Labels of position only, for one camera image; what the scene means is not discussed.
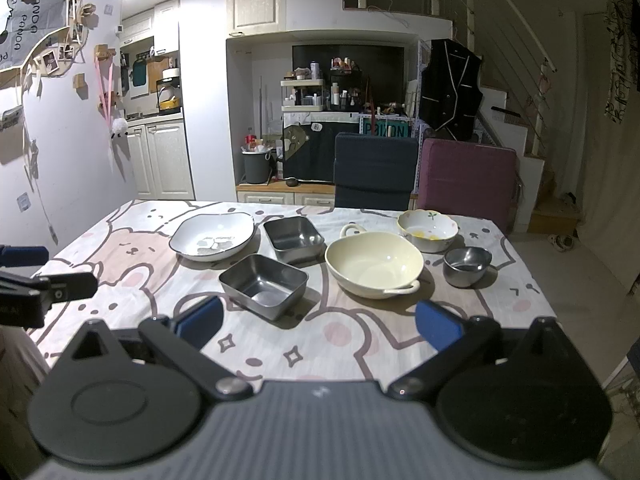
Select small round steel bowl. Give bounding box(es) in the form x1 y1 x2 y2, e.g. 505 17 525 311
442 247 492 288

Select white plate dark rim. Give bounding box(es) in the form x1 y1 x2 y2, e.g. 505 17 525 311
168 212 256 262

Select steel rectangular tray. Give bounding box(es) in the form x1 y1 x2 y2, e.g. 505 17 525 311
219 254 308 322
264 216 326 264

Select floral yellow-rimmed bowl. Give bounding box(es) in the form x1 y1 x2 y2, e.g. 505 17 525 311
397 209 459 254

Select cream two-handled bowl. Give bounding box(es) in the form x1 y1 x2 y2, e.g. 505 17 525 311
324 223 424 300

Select bear print tablecloth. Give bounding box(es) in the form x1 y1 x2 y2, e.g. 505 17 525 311
30 200 552 386

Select slippers on floor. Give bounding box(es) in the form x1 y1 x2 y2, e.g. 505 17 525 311
548 234 579 252

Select maroon floor chair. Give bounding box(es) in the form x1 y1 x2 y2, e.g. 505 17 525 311
416 139 518 231

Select white kitchen cabinets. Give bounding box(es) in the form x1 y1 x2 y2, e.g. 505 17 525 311
126 113 195 200

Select pink ribbon plush hanging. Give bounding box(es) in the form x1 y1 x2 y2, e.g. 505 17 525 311
93 44 128 139

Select grey trash bin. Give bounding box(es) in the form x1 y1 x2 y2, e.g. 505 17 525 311
242 150 272 184

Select dark blue floor chair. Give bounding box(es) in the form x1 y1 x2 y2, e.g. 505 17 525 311
333 133 419 211

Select black jacket hanging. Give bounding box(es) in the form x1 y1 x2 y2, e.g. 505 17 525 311
419 39 483 142

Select white tiered rack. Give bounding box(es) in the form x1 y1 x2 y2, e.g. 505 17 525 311
280 79 326 113

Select staircase with railing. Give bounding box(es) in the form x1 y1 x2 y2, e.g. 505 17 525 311
344 0 579 234

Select patterned hanging curtain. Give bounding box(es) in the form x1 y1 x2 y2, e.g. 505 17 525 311
604 0 639 124

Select wall photo collage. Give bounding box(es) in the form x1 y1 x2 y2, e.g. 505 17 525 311
1 0 96 88

